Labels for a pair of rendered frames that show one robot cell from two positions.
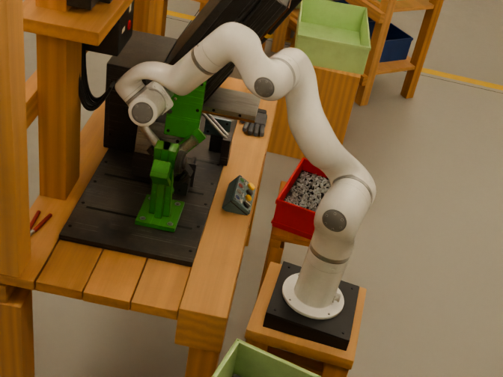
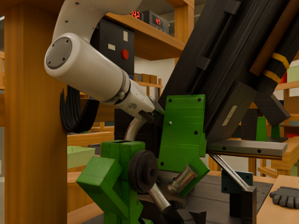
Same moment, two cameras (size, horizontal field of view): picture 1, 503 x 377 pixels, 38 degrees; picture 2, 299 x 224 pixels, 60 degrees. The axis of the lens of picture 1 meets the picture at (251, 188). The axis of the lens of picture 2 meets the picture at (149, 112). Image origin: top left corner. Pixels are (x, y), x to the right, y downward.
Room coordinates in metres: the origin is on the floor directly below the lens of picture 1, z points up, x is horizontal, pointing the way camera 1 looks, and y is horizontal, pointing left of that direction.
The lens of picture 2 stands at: (1.46, -0.01, 1.23)
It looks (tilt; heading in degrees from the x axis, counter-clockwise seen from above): 0 degrees down; 31
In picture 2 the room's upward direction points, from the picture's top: straight up
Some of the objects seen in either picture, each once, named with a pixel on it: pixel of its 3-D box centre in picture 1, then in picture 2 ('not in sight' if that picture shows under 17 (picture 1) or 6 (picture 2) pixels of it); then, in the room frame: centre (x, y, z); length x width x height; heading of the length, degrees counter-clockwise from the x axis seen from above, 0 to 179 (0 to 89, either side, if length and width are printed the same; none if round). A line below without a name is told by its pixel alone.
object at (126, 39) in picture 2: (108, 20); (104, 50); (2.11, 0.54, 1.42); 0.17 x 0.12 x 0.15; 178
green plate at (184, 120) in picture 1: (186, 102); (186, 131); (2.14, 0.27, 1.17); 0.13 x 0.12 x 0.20; 178
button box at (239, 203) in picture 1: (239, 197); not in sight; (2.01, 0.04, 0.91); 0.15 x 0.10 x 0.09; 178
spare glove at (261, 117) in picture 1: (253, 121); (285, 196); (2.54, 0.04, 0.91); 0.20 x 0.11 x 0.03; 179
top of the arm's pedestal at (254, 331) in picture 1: (308, 312); not in sight; (1.61, -0.24, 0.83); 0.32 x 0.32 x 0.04; 82
